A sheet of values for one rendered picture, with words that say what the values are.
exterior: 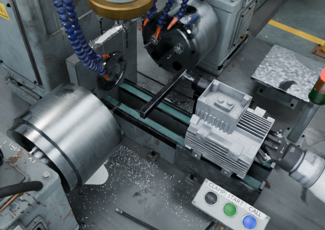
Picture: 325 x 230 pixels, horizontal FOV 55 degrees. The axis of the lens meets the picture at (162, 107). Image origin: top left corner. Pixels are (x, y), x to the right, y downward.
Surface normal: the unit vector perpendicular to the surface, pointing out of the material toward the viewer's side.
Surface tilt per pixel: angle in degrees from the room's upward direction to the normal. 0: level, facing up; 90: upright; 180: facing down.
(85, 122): 36
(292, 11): 0
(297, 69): 0
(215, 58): 90
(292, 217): 0
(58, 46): 90
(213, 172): 90
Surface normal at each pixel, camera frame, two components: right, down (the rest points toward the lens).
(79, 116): 0.39, -0.41
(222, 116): -0.56, 0.60
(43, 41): 0.83, 0.45
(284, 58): 0.05, -0.66
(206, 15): 0.57, -0.22
